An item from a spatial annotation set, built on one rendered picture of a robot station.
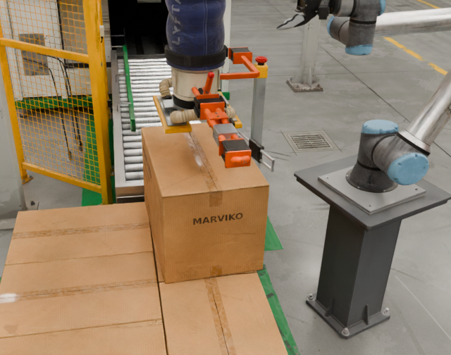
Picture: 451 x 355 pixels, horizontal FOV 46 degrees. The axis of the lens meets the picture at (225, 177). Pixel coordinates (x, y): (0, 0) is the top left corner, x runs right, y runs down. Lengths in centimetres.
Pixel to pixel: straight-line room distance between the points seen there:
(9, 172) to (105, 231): 115
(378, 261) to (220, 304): 90
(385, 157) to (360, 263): 56
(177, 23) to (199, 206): 65
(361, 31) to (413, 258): 180
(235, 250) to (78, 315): 63
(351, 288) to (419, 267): 78
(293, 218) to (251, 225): 148
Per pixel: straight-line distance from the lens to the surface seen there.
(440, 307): 309
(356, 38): 192
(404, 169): 218
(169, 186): 196
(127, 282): 216
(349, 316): 274
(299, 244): 330
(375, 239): 252
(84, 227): 249
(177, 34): 195
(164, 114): 206
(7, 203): 356
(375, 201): 232
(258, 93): 314
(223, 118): 173
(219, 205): 197
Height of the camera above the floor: 194
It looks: 30 degrees down
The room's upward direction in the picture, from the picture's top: 2 degrees clockwise
